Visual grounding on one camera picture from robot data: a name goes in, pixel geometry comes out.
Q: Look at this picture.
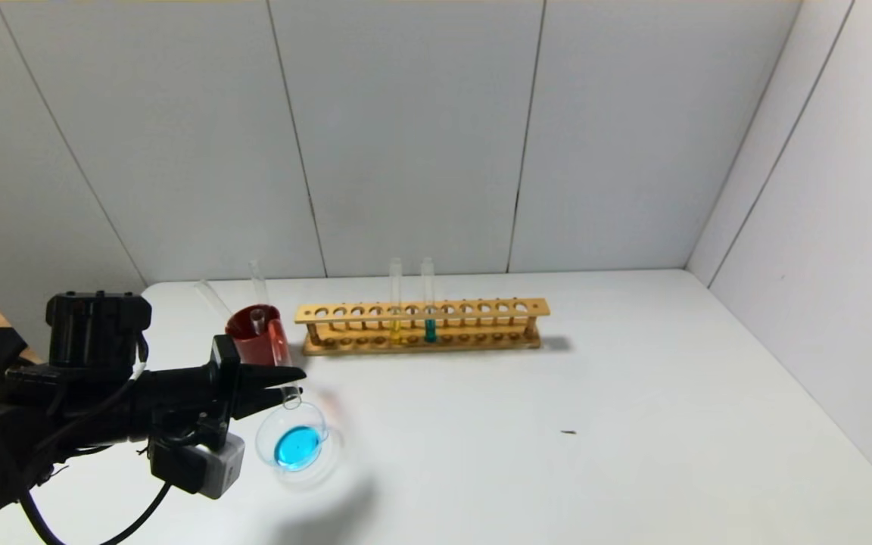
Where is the red cylindrical cup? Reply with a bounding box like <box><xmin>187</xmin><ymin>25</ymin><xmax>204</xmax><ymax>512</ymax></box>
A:
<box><xmin>226</xmin><ymin>304</ymin><xmax>291</xmax><ymax>372</ymax></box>

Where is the clear glass dish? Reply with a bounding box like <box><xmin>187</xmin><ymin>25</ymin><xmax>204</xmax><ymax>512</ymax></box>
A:
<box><xmin>255</xmin><ymin>401</ymin><xmax>342</xmax><ymax>487</ymax></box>

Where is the empty clear test tube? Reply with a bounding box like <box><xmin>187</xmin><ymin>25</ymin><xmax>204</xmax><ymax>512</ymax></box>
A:
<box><xmin>195</xmin><ymin>280</ymin><xmax>237</xmax><ymax>323</ymax></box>
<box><xmin>249</xmin><ymin>261</ymin><xmax>270</xmax><ymax>311</ymax></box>

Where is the test tube with yellow pigment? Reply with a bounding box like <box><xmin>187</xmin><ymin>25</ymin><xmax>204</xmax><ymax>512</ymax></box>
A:
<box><xmin>388</xmin><ymin>258</ymin><xmax>403</xmax><ymax>345</ymax></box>

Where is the test tube with red pigment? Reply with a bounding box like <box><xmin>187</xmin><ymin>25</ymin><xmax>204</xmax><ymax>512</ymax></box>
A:
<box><xmin>268</xmin><ymin>319</ymin><xmax>303</xmax><ymax>410</ymax></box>

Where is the wooden test tube rack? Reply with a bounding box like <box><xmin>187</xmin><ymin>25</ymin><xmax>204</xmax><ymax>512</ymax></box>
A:
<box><xmin>295</xmin><ymin>298</ymin><xmax>551</xmax><ymax>357</ymax></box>

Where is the test tube with teal pigment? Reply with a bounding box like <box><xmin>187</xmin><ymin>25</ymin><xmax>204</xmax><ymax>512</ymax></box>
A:
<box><xmin>421</xmin><ymin>257</ymin><xmax>438</xmax><ymax>344</ymax></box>

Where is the black and white wrist camera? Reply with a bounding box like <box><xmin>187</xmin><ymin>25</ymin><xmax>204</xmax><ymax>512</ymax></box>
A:
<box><xmin>150</xmin><ymin>433</ymin><xmax>246</xmax><ymax>500</ymax></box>

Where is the black cable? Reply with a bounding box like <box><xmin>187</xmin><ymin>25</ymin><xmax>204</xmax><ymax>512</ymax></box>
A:
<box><xmin>18</xmin><ymin>481</ymin><xmax>173</xmax><ymax>545</ymax></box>

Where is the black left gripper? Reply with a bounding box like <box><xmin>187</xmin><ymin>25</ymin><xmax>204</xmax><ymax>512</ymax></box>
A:
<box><xmin>129</xmin><ymin>335</ymin><xmax>307</xmax><ymax>451</ymax></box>

